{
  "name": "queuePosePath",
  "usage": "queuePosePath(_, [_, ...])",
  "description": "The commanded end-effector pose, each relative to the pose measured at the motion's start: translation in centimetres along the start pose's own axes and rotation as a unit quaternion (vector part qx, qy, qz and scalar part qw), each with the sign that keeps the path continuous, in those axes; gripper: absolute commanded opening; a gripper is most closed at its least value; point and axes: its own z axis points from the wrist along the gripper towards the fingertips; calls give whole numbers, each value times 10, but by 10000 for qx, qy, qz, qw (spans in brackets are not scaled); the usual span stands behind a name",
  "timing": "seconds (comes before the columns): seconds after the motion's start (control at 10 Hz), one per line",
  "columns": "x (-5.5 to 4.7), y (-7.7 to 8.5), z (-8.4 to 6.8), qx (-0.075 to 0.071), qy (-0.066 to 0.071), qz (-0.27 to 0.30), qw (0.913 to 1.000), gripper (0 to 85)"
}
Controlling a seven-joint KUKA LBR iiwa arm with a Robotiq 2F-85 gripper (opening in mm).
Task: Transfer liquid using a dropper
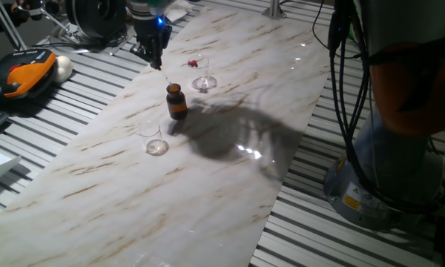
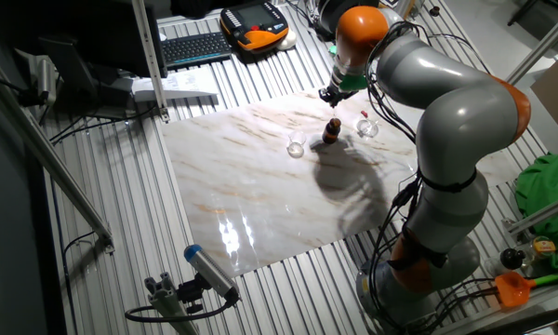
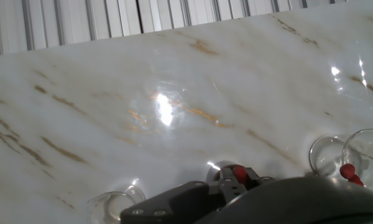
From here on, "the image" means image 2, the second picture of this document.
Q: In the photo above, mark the black keyboard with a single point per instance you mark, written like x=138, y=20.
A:
x=195, y=49

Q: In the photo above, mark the brown glass bottle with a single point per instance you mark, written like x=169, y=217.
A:
x=331, y=132

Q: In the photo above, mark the jar with yellow lid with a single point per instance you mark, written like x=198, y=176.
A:
x=543, y=246

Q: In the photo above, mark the black camera clamp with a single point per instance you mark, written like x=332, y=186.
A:
x=190, y=293

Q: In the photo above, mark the small dark round knob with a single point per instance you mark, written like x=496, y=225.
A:
x=434, y=10

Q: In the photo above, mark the short aluminium profile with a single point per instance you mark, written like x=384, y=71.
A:
x=167, y=307

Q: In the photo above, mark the clear glass beaker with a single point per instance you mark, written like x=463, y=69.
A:
x=368, y=129
x=296, y=150

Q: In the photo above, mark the aluminium frame strut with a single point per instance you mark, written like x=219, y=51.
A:
x=544, y=211
x=51, y=158

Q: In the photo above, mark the silver camera blue cap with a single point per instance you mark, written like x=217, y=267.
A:
x=209, y=272

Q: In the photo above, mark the white round object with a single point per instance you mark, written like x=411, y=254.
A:
x=288, y=43

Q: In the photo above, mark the orange black teach pendant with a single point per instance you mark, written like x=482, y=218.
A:
x=256, y=21

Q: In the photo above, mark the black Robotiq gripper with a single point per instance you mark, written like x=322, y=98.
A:
x=336, y=94

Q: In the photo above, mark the aluminium frame post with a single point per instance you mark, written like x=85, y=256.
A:
x=539, y=46
x=150, y=56

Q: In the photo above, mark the white paper sheet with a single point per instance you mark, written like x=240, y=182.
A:
x=181, y=84

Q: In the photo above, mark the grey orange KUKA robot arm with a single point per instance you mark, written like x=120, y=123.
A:
x=465, y=116

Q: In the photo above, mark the black monitor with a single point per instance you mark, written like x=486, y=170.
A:
x=116, y=37

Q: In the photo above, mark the clear bottle black cap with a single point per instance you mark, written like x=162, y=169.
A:
x=511, y=258

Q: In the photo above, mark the marble pattern sheet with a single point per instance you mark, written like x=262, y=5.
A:
x=260, y=200

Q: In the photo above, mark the black monitor stand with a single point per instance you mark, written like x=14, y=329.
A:
x=70, y=65

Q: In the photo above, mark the black filament spool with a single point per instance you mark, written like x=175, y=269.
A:
x=328, y=23

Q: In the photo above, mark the green cloth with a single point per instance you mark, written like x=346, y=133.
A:
x=548, y=186

